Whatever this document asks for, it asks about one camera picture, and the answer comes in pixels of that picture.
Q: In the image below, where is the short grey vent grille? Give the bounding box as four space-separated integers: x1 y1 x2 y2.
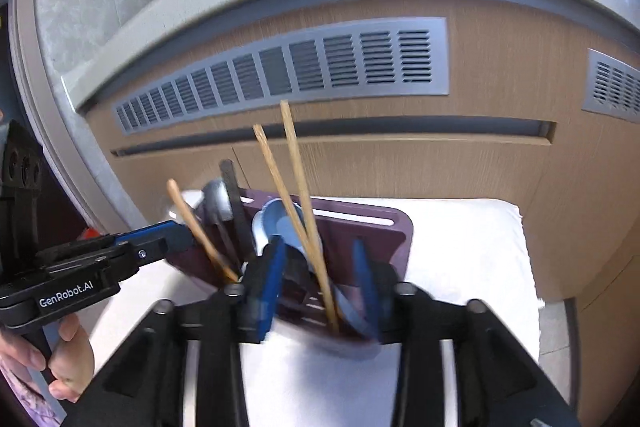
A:
581 48 640 124

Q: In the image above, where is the white cloth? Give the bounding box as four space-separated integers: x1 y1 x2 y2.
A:
87 189 546 427

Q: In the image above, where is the wooden cabinet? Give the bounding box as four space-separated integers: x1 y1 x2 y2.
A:
85 0 640 427

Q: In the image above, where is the floral printed cloth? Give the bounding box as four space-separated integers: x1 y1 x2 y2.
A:
0 369 67 425

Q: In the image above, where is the purple plastic utensil holder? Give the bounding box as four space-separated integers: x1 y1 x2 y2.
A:
167 188 415 360

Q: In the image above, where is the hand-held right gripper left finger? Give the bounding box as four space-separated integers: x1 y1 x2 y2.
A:
62 237 287 427

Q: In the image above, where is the black handled spoon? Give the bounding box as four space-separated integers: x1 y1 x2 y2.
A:
219 159 257 260

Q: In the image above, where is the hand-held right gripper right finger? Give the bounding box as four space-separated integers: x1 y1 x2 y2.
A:
351 238 581 427

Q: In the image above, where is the wooden handled spoon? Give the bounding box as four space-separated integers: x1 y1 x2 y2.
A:
166 178 239 284

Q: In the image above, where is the long grey vent grille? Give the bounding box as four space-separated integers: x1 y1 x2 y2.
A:
112 17 449 136

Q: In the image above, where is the wooden chopstick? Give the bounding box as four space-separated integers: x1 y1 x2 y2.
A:
279 100 377 339
252 123 327 280

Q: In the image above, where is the person's left hand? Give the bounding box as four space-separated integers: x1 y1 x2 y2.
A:
0 313 96 404

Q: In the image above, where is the light stone window sill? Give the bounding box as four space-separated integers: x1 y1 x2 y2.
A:
10 0 640 128

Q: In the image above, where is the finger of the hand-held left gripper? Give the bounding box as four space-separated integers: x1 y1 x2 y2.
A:
40 220 197 260
47 238 171 282

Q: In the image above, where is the metal spoon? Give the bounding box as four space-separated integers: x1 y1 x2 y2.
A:
201 179 235 230

